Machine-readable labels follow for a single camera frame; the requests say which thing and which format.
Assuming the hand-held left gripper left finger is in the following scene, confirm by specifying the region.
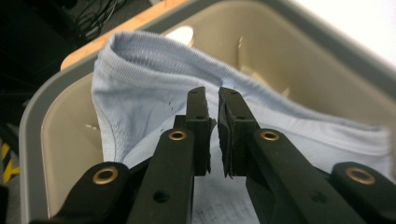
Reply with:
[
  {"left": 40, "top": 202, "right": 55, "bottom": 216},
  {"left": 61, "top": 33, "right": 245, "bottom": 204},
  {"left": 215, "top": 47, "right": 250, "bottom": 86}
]
[{"left": 125, "top": 86, "right": 218, "bottom": 224}]

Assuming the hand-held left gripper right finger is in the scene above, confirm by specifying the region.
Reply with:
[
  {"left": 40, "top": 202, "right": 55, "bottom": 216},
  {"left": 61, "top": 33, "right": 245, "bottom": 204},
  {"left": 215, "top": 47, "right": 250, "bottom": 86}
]
[{"left": 217, "top": 86, "right": 368, "bottom": 224}]

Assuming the light blue knit shirt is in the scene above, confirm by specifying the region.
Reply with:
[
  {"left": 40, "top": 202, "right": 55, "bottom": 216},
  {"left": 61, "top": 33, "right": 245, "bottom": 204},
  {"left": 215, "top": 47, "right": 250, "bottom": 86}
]
[{"left": 91, "top": 30, "right": 393, "bottom": 224}]

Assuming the beige plastic bin grey rim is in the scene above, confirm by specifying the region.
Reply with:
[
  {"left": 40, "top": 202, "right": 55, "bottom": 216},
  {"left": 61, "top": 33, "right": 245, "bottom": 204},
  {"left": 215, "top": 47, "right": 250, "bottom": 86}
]
[{"left": 18, "top": 0, "right": 396, "bottom": 224}]

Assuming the wooden table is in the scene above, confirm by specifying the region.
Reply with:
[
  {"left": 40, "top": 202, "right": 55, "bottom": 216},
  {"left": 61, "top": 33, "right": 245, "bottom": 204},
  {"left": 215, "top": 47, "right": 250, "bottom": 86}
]
[{"left": 60, "top": 0, "right": 188, "bottom": 71}]

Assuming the yellow black hazard tape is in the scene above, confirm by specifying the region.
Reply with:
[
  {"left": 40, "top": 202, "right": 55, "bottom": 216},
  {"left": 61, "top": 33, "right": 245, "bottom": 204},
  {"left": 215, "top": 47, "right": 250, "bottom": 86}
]
[{"left": 0, "top": 141, "right": 21, "bottom": 185}]

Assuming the bundle of floor cables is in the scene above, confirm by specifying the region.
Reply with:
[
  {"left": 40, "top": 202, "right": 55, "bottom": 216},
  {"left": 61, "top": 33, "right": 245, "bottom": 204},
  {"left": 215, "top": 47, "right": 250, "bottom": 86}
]
[{"left": 74, "top": 0, "right": 127, "bottom": 35}]

